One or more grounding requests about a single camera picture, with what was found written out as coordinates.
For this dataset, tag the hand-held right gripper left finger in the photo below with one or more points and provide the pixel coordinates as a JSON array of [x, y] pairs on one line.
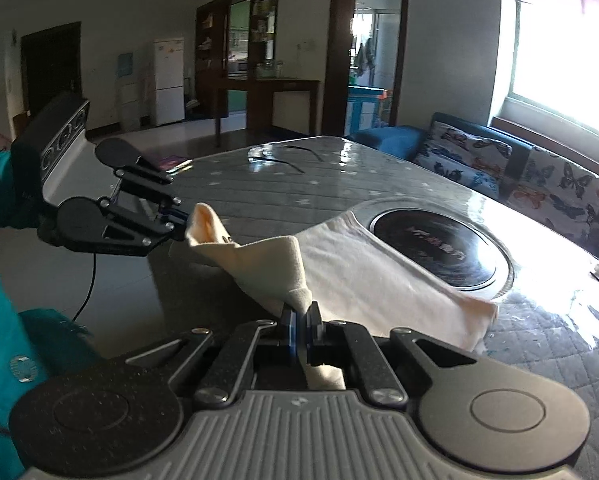
[[288, 335]]

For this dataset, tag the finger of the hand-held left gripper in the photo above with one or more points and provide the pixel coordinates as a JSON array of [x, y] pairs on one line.
[[144, 175], [129, 232]]

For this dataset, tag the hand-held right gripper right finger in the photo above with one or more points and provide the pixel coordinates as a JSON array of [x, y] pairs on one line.
[[315, 335]]

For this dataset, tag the cream t-shirt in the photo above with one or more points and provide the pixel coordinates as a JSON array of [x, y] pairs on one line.
[[379, 280]]

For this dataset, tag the person's left forearm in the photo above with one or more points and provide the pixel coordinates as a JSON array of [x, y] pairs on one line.
[[4, 190]]

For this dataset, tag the water dispenser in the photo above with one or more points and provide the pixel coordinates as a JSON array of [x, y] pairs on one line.
[[128, 95]]

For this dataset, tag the dark wooden door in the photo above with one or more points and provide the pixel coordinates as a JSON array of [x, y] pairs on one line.
[[49, 67]]

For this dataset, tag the white fridge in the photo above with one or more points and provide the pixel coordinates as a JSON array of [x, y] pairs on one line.
[[169, 82]]

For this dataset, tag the grey quilted table cover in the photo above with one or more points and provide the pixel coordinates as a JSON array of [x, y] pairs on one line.
[[279, 190]]

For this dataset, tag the round black induction cooker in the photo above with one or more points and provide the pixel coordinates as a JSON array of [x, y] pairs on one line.
[[429, 255]]

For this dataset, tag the eyeglasses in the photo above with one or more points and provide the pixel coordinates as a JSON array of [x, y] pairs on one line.
[[289, 162]]

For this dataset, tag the dark wooden table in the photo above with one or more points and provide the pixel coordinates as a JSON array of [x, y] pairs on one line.
[[267, 85]]

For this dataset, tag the dark wooden shelf cabinet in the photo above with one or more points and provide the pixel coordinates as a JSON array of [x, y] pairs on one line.
[[214, 35]]

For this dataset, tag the person's teal jacket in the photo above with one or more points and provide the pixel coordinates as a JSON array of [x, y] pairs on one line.
[[9, 340]]

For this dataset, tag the blue sofa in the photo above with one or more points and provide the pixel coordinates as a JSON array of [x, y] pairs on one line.
[[384, 142]]

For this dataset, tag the butterfly print cushion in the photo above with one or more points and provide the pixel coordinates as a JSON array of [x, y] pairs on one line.
[[459, 157], [559, 195]]

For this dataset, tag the blue cabinet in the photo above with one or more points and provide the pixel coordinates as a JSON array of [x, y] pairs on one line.
[[367, 107]]

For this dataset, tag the window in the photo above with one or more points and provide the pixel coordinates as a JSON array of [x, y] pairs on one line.
[[569, 50]]

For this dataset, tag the dark wooden door frame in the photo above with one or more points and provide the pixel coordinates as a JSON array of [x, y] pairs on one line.
[[337, 50]]

